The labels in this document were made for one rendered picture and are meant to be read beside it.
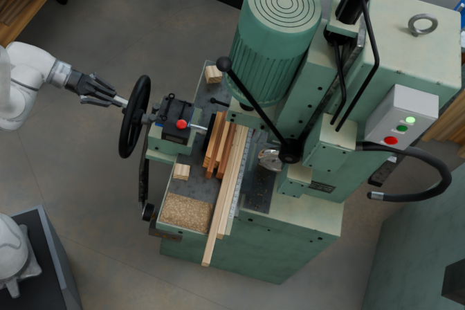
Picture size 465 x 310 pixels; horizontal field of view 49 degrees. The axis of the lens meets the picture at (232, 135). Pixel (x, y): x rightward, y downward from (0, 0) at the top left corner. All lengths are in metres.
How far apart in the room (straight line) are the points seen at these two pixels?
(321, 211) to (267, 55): 0.71
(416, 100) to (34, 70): 1.19
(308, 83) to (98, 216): 1.47
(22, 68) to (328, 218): 1.10
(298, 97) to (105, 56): 1.73
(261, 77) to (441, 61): 0.40
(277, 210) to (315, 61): 0.64
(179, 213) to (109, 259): 0.97
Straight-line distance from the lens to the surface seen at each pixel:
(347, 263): 2.56
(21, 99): 1.76
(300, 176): 1.41
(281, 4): 1.13
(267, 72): 1.20
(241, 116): 1.48
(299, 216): 1.67
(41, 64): 1.78
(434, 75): 1.14
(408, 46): 1.16
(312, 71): 1.19
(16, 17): 2.83
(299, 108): 1.32
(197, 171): 1.55
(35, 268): 1.76
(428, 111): 1.14
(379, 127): 1.17
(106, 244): 2.40
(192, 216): 1.46
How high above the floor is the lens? 2.32
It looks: 61 degrees down
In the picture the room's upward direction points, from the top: 20 degrees clockwise
